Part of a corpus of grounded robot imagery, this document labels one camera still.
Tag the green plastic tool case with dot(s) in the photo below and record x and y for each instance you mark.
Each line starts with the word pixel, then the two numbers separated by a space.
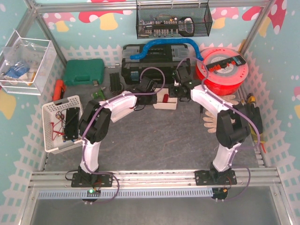
pixel 79 72

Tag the upper beige work glove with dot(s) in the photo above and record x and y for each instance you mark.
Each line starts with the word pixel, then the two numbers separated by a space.
pixel 230 99

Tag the black wire mesh basket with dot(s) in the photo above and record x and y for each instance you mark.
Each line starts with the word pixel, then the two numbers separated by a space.
pixel 172 19

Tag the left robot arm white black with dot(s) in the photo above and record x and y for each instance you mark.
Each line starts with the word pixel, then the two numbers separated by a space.
pixel 95 120

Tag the black plastic toolbox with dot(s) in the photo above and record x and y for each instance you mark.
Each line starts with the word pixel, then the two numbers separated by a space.
pixel 165 57

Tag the white perforated plastic basket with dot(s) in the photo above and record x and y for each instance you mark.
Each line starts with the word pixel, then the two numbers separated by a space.
pixel 53 116

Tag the red filament spool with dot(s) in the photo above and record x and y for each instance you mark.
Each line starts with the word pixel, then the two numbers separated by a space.
pixel 224 81

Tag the beige work glove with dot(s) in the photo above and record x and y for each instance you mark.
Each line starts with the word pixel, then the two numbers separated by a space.
pixel 230 99
pixel 210 122

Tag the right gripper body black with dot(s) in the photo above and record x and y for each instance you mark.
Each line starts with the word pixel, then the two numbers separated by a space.
pixel 180 75

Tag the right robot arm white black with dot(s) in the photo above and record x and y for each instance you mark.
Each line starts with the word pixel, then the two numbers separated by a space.
pixel 232 125

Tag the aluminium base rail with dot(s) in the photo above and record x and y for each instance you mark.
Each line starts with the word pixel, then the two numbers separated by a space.
pixel 255 177

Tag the blue white work glove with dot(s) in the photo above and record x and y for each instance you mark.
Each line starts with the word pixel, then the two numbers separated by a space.
pixel 18 70

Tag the white peg fixture board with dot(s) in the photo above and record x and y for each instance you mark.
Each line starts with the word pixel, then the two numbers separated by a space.
pixel 119 115

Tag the black red terminal strip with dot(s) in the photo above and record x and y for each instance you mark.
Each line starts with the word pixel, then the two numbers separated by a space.
pixel 235 60

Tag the black small screwdriver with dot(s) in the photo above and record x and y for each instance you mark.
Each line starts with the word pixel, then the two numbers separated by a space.
pixel 201 112

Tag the black yellow rubber glove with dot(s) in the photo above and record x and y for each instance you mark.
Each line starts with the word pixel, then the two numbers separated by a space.
pixel 253 113

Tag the black battery holder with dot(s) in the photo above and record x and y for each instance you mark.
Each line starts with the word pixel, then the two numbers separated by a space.
pixel 115 85

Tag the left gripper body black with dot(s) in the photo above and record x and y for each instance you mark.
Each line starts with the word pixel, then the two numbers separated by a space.
pixel 148 84

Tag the white rectangular parts tray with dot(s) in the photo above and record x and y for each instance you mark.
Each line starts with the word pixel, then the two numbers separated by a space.
pixel 171 105

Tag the white slotted cable duct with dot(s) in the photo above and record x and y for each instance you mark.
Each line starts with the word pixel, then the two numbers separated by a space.
pixel 126 193

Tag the lower beige work glove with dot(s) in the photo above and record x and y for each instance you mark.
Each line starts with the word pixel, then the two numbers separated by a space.
pixel 210 122

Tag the clear acrylic wall box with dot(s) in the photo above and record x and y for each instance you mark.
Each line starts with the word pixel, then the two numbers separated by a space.
pixel 39 54

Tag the orange handled tool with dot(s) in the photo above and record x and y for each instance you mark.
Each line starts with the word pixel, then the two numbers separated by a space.
pixel 59 90

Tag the black device in basket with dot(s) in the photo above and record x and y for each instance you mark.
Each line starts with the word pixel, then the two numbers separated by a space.
pixel 71 124

